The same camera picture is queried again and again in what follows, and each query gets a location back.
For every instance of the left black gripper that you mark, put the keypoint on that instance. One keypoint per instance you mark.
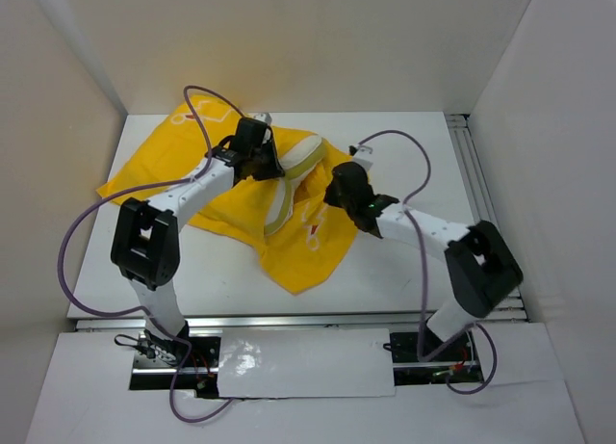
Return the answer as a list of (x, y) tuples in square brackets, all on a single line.
[(272, 169)]

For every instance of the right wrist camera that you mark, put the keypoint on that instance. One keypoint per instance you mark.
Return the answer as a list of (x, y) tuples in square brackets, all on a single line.
[(361, 155)]

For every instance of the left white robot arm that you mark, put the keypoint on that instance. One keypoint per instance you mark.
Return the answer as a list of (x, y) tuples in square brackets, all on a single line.
[(146, 245)]

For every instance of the aluminium front rail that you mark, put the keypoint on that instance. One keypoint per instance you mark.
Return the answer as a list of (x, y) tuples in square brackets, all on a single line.
[(273, 321)]

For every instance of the yellow pillowcase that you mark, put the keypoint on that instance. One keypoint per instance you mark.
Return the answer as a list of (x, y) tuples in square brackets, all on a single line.
[(299, 239)]

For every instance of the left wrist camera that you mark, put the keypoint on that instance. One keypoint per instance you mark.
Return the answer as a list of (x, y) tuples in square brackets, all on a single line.
[(264, 117)]

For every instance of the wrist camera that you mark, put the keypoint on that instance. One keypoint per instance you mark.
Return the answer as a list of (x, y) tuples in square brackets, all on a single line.
[(361, 155), (264, 117)]

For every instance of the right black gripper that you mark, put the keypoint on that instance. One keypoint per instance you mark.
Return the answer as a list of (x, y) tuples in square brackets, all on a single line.
[(331, 196)]

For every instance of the aluminium side rail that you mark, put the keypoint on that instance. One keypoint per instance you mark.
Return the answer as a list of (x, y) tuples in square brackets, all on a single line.
[(512, 308)]

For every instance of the cream quilted pillow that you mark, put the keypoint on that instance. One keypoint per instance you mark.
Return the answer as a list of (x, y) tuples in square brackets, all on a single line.
[(297, 163)]

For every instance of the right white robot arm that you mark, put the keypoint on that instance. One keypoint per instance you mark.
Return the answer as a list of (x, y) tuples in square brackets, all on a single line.
[(482, 269)]

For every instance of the white cover plate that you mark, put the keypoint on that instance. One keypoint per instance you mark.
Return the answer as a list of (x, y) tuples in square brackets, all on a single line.
[(305, 363)]

